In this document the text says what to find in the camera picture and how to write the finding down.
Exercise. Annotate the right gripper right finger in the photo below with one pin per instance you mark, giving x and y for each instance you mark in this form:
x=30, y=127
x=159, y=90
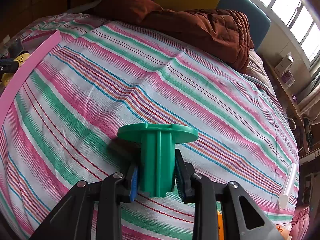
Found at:
x=242, y=218

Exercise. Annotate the yellow perforated plastic toy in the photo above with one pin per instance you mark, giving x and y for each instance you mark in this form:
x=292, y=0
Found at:
x=5, y=78

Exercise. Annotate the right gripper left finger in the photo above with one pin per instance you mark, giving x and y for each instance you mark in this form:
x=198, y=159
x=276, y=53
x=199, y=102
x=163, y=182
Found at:
x=72, y=217

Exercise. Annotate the white box on shelf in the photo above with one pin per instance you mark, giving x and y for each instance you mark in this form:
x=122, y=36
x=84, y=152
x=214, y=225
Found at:
x=284, y=65

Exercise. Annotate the white plastic tube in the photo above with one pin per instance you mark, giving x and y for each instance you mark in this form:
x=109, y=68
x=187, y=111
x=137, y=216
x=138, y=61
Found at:
x=288, y=186

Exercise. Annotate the rust brown quilt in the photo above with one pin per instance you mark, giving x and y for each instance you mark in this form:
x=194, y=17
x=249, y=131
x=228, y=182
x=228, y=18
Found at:
x=224, y=34

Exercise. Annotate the wooden bedside shelf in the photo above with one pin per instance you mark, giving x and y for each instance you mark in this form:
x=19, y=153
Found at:
x=286, y=93

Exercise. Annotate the purple box on shelf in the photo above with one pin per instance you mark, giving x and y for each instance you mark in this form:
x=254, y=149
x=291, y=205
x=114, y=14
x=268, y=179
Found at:
x=288, y=78

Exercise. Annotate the striped bed sheet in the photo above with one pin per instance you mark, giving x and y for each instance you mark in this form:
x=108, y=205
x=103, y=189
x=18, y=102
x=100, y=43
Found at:
x=62, y=125

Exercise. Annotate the green plastic spool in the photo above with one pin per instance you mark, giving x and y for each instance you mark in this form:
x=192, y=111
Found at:
x=157, y=153

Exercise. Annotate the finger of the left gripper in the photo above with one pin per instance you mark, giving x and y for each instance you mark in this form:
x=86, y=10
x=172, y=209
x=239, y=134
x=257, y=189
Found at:
x=8, y=66

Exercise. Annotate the pink shallow box tray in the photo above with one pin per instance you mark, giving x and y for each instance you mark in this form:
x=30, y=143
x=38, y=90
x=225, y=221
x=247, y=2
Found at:
x=9, y=93

